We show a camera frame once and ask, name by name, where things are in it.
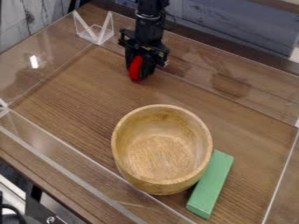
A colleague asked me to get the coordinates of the red plush strawberry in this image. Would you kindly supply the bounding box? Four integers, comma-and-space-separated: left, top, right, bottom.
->
128, 55, 144, 81

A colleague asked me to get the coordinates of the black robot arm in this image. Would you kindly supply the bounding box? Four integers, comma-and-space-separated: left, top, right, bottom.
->
118, 0, 170, 81

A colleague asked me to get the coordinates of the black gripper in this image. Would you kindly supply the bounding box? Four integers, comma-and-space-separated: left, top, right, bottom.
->
118, 28, 170, 80

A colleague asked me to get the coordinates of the wooden bowl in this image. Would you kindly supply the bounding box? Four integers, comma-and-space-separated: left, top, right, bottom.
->
111, 104, 212, 195

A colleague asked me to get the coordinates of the clear acrylic corner bracket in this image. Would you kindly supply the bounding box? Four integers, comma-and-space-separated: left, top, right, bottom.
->
72, 11, 115, 46

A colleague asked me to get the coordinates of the clear acrylic front wall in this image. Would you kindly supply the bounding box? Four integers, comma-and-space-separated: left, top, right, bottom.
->
0, 108, 195, 224

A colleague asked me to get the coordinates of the black metal table mount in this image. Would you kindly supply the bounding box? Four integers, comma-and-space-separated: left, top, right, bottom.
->
24, 185, 69, 224

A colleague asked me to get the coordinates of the black cable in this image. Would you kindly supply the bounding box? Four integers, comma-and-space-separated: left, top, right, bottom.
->
0, 204, 24, 224

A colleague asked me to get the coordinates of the green rectangular block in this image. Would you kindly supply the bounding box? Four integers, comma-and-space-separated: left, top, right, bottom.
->
186, 150, 234, 220

